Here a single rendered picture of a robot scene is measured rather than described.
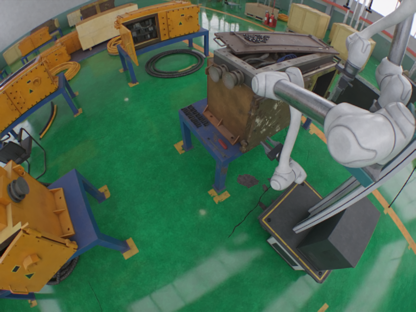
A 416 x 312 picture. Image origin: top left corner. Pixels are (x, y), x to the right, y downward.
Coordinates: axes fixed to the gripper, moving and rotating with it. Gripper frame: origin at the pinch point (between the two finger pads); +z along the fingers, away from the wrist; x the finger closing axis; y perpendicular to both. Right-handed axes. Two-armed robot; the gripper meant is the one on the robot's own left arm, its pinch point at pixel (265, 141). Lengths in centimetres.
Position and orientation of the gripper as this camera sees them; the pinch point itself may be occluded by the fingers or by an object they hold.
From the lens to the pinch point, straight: 134.2
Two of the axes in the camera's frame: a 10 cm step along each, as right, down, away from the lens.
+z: -5.7, -6.9, 4.5
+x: 8.0, -6.0, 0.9
